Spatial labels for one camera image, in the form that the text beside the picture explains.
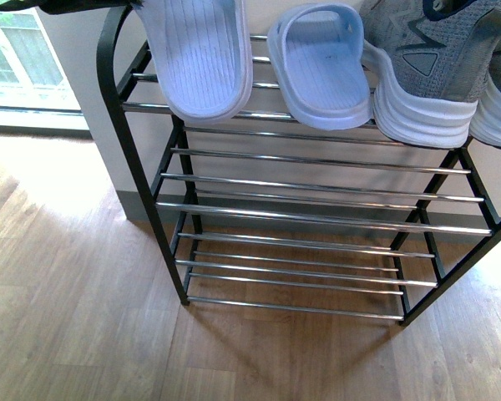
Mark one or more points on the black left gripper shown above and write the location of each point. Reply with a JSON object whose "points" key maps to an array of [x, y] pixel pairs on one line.
{"points": [[56, 7]]}

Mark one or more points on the light blue slide slipper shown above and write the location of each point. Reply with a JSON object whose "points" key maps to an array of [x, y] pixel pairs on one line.
{"points": [[202, 56], [315, 51]]}

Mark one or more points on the grey knit sneaker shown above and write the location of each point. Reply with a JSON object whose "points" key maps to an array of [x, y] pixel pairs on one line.
{"points": [[486, 123], [432, 60]]}

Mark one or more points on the black metal shoe rack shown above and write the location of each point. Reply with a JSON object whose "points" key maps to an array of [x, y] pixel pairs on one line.
{"points": [[264, 213]]}

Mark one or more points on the dark grey window frame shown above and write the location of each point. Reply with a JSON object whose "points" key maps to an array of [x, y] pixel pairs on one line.
{"points": [[35, 94]]}

